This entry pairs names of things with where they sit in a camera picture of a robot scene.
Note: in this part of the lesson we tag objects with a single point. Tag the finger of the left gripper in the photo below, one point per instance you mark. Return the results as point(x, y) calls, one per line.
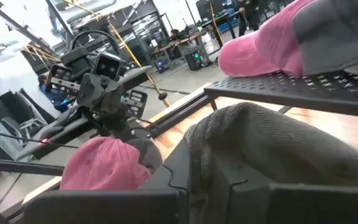
point(109, 129)
point(124, 129)

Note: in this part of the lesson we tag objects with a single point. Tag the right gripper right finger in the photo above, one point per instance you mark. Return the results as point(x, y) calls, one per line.
point(306, 205)

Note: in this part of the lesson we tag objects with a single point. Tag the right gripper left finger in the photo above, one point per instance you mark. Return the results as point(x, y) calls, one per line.
point(120, 208)

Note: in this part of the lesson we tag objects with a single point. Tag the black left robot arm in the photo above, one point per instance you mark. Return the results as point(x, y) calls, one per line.
point(61, 130)

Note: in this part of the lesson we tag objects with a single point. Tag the maroon baseball cap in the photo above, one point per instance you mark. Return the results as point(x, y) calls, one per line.
point(104, 165)

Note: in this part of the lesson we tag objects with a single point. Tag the black side desk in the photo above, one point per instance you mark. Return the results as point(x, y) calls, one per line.
point(135, 76)

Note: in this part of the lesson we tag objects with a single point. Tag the black computer tower green light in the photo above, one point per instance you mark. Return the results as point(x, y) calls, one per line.
point(197, 59)

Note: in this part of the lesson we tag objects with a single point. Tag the background wooden workbench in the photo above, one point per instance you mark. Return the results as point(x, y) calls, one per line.
point(185, 39)

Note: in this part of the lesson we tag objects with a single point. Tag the black perforated metal stand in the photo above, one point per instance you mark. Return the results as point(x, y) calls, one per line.
point(291, 90)

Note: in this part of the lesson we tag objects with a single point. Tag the person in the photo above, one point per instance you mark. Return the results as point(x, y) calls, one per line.
point(250, 18)

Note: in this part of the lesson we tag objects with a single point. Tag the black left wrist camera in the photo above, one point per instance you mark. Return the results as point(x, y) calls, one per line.
point(107, 67)

